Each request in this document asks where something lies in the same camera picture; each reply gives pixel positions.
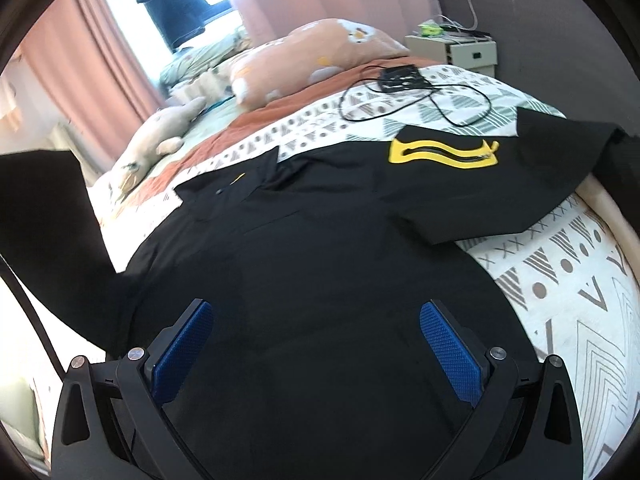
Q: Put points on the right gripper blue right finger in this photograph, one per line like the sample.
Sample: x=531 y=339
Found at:
x=460 y=357

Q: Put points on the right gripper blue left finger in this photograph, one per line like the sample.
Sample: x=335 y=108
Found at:
x=175 y=349

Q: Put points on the black shirt with yellow stripes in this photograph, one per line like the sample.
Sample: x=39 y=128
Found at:
x=317 y=267

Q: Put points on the patterned white duvet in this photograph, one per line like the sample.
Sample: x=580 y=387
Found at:
x=574 y=281

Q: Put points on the beige seal plush toy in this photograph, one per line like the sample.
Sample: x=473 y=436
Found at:
x=161 y=135

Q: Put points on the light green crumpled blanket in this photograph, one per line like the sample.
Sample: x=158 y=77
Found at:
x=189 y=63

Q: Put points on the orange floral pillow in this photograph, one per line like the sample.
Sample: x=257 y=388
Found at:
x=308 y=55

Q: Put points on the left pink curtain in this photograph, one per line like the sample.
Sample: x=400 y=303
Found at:
x=82 y=60

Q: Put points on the white bedside table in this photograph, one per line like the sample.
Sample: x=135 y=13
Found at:
x=474 y=53

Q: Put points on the black device with cable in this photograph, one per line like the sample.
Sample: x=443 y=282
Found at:
x=393 y=80

